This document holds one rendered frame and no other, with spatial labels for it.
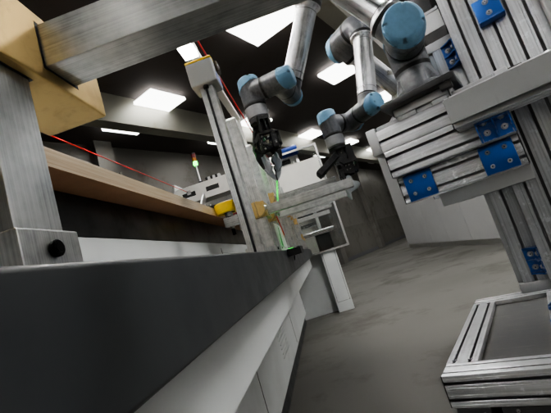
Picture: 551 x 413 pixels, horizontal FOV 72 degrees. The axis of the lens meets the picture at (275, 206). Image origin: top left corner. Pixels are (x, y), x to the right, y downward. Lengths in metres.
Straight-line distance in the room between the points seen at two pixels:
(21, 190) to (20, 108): 0.05
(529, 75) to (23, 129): 1.06
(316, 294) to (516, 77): 3.32
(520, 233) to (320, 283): 2.87
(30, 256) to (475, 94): 1.06
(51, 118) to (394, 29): 1.03
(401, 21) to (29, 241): 1.13
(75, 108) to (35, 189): 0.09
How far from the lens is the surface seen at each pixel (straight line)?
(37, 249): 0.22
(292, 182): 4.02
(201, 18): 0.27
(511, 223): 1.48
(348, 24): 1.73
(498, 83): 1.14
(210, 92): 1.02
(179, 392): 0.37
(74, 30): 0.29
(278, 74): 1.29
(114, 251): 0.74
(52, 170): 0.58
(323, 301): 4.13
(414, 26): 1.22
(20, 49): 0.28
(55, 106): 0.31
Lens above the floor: 0.67
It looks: 8 degrees up
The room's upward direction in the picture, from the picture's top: 17 degrees counter-clockwise
